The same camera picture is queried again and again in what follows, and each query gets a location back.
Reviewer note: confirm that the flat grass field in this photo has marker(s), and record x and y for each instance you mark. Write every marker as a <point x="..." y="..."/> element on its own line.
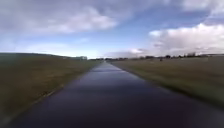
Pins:
<point x="186" y="73"/>

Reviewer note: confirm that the dark wet asphalt path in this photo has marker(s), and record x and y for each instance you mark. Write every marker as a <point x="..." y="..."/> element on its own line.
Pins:
<point x="110" y="96"/>

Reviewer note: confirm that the row of distant trees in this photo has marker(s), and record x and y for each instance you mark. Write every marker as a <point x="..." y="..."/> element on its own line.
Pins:
<point x="166" y="57"/>

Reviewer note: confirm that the grass slope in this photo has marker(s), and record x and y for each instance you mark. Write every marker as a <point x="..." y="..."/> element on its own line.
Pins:
<point x="30" y="80"/>

